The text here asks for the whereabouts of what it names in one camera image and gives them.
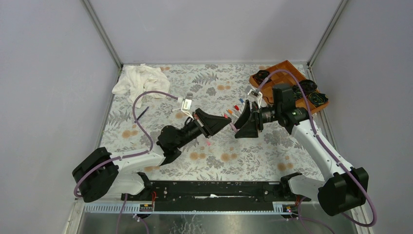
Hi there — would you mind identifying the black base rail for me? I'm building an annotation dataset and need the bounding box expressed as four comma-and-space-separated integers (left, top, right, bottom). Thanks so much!
121, 180, 297, 212

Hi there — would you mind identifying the black pen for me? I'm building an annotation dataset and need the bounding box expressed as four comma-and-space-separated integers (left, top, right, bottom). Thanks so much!
135, 107, 149, 123

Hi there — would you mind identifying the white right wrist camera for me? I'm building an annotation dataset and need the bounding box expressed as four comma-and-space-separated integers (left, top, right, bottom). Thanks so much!
245, 86, 266, 107

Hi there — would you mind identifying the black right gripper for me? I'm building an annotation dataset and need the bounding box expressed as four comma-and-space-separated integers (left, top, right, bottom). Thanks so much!
232, 100, 281, 139

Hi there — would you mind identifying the white pen red tip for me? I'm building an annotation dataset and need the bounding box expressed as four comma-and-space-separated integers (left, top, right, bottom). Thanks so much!
227, 109, 239, 119
234, 105, 242, 114

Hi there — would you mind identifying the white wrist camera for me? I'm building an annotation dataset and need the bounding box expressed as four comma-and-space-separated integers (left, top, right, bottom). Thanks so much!
177, 93, 194, 119
245, 86, 266, 107

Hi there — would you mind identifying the orange compartment tray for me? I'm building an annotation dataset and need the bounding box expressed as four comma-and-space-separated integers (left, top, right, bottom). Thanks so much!
249, 60, 329, 114

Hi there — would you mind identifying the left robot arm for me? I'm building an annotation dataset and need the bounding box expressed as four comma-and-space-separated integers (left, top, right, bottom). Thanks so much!
72, 109, 231, 203

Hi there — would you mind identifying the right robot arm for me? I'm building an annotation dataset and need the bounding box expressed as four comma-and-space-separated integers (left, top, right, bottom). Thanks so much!
234, 84, 371, 216

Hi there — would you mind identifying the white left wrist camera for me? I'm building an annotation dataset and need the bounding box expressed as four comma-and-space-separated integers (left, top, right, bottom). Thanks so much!
177, 93, 194, 119

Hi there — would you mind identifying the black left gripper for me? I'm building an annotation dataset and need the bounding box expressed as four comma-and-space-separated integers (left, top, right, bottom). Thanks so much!
175, 109, 230, 150

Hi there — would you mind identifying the black green cable coil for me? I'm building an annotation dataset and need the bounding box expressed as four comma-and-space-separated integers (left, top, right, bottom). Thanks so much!
307, 91, 329, 107

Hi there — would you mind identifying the pink pen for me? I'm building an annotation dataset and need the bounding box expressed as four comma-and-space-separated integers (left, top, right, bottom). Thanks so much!
224, 114, 238, 133

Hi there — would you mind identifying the floral patterned mat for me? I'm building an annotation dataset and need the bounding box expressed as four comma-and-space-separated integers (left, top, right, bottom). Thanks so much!
100, 64, 323, 181

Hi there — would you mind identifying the white crumpled cloth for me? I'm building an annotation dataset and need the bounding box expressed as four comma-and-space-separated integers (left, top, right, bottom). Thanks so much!
112, 64, 170, 105

